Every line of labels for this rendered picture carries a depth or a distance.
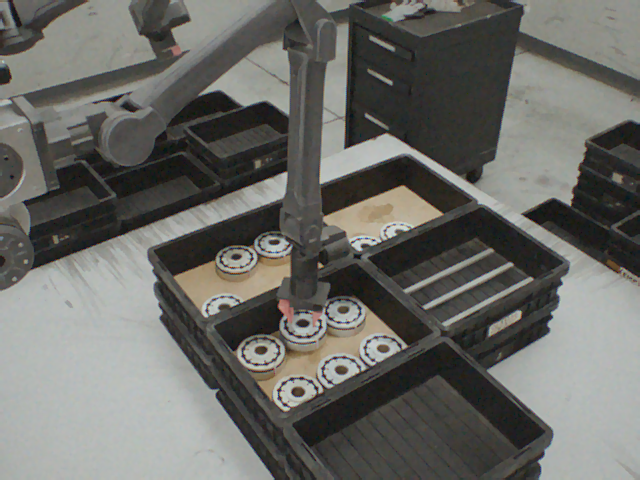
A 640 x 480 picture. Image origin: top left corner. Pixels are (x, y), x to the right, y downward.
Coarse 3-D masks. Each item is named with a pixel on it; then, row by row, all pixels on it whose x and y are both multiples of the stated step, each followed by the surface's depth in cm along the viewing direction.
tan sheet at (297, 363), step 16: (368, 320) 165; (336, 336) 160; (352, 336) 160; (288, 352) 157; (304, 352) 157; (320, 352) 157; (336, 352) 157; (352, 352) 157; (288, 368) 153; (304, 368) 153; (272, 384) 149
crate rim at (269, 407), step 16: (336, 272) 163; (368, 272) 163; (384, 288) 159; (256, 304) 154; (224, 320) 150; (208, 336) 149; (432, 336) 147; (224, 352) 143; (400, 352) 143; (240, 368) 140; (368, 368) 140; (256, 384) 137; (336, 384) 137; (320, 400) 134; (272, 416) 132; (288, 416) 131
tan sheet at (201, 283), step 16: (192, 272) 177; (208, 272) 177; (256, 272) 177; (272, 272) 178; (288, 272) 178; (192, 288) 173; (208, 288) 173; (224, 288) 173; (240, 288) 173; (256, 288) 173
